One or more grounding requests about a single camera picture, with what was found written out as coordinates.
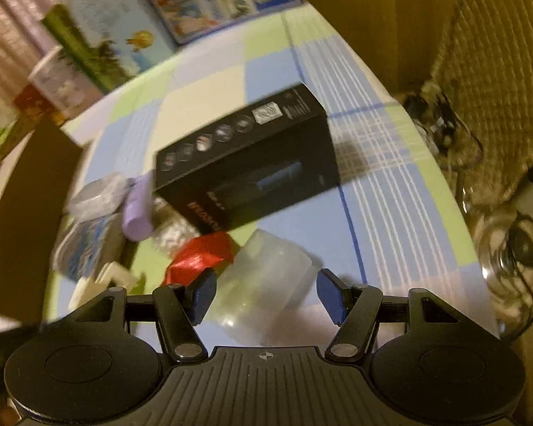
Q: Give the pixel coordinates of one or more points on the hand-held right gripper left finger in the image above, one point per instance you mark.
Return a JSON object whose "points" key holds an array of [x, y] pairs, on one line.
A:
{"points": [[203, 295]]}

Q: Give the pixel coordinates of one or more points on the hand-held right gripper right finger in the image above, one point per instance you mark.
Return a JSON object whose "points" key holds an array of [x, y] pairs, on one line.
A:
{"points": [[331, 295]]}

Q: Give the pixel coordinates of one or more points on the red foil packet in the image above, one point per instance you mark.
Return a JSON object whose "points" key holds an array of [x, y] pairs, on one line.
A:
{"points": [[195, 257]]}

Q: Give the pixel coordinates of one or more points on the translucent plastic container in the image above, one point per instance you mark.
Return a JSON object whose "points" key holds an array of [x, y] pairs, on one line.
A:
{"points": [[266, 275]]}

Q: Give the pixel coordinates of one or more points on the black product box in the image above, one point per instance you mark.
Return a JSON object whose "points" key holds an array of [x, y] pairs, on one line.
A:
{"points": [[248, 159]]}

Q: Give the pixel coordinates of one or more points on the large brown storage box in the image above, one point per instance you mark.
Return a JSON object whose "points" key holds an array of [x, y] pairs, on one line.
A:
{"points": [[22, 217]]}

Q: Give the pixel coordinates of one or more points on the purple soft tube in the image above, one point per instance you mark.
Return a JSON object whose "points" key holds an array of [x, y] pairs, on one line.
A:
{"points": [[137, 213]]}

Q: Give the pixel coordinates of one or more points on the checked bed sheet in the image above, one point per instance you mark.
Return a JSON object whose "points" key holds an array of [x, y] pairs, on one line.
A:
{"points": [[382, 164]]}

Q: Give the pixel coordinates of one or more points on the clear glass jar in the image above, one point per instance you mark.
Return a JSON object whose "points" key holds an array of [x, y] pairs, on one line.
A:
{"points": [[497, 253]]}

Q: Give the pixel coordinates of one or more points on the white humidifier box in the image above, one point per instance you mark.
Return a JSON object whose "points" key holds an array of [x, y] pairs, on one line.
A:
{"points": [[60, 80]]}

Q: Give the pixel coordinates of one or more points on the red patterned box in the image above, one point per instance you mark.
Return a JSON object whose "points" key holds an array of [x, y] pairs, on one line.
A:
{"points": [[31, 102]]}

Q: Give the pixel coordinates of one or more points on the green landscape picture box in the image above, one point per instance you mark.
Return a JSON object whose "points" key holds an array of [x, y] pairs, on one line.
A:
{"points": [[93, 53]]}

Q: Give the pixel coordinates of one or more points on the woven straw mat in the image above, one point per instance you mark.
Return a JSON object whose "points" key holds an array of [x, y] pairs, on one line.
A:
{"points": [[493, 75]]}

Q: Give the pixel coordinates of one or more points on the cartoon picture board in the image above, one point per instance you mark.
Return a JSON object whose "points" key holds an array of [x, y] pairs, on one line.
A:
{"points": [[195, 4]]}

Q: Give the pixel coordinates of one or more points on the pinkish curtain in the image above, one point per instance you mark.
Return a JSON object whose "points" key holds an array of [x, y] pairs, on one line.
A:
{"points": [[9, 22]]}

